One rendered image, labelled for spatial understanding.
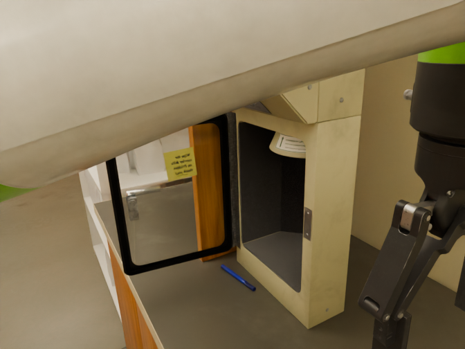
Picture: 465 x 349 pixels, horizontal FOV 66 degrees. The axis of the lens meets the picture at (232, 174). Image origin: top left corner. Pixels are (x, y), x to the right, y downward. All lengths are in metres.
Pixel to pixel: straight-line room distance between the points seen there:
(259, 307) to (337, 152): 0.43
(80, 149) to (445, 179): 0.27
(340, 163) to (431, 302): 0.46
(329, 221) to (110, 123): 0.64
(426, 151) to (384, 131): 0.80
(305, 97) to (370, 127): 0.54
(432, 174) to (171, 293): 0.79
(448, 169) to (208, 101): 0.22
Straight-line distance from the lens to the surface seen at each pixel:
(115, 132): 0.16
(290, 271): 0.92
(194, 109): 0.16
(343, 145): 0.72
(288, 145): 0.78
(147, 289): 1.03
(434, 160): 0.33
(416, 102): 0.33
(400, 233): 0.32
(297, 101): 0.63
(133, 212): 0.90
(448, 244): 0.35
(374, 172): 1.17
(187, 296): 0.98
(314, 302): 0.85
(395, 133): 1.10
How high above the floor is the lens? 1.55
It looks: 20 degrees down
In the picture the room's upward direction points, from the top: 2 degrees counter-clockwise
